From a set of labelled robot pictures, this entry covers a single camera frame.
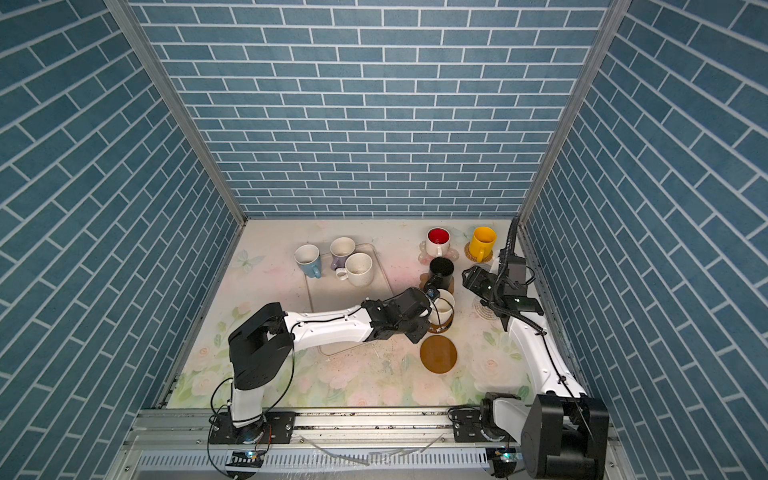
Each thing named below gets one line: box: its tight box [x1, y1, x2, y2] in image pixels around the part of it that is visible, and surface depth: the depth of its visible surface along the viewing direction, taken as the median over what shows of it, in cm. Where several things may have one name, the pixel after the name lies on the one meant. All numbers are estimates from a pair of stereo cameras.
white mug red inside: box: [426, 227, 451, 257], surface depth 107 cm
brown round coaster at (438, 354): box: [420, 335, 457, 374], surface depth 88 cm
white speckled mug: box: [336, 252, 374, 288], surface depth 98 cm
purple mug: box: [330, 237, 356, 271], surface depth 104 cm
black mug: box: [428, 256, 455, 290], surface depth 98 cm
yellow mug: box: [469, 226, 497, 263], surface depth 106 cm
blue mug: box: [294, 244, 321, 279], surface depth 98 cm
